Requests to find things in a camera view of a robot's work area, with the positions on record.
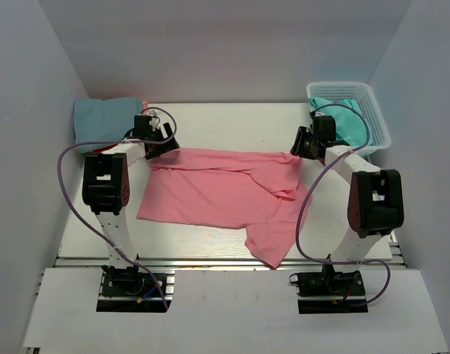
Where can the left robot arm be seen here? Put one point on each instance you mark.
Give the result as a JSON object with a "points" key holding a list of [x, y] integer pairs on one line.
{"points": [[106, 185]]}

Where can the folded red t shirt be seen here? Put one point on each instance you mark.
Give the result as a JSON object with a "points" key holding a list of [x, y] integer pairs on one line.
{"points": [[102, 149]]}

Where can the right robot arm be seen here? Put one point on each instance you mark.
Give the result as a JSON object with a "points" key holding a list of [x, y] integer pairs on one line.
{"points": [[375, 204]]}

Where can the folded blue-grey t shirt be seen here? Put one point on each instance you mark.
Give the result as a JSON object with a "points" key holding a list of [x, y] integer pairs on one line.
{"points": [[104, 120]]}

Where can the white plastic basket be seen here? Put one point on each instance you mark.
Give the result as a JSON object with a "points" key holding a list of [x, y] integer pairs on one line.
{"points": [[363, 95]]}

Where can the teal t shirt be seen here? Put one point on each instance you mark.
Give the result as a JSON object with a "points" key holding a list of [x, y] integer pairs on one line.
{"points": [[349, 127]]}

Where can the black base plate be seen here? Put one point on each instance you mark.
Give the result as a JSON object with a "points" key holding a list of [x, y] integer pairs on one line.
{"points": [[319, 293], [128, 291]]}

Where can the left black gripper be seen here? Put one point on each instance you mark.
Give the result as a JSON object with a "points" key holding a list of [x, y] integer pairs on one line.
{"points": [[165, 144]]}

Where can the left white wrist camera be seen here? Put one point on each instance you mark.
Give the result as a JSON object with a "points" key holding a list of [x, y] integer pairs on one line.
{"points": [[153, 119]]}

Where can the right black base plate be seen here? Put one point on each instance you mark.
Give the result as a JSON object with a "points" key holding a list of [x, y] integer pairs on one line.
{"points": [[319, 293]]}

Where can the aluminium table rail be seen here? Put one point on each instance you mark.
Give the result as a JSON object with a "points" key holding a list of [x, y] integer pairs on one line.
{"points": [[396, 261]]}

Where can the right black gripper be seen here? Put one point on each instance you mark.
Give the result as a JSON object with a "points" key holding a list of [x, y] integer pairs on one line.
{"points": [[300, 143]]}

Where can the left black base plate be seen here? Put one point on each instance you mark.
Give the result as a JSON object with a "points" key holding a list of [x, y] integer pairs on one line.
{"points": [[128, 291]]}

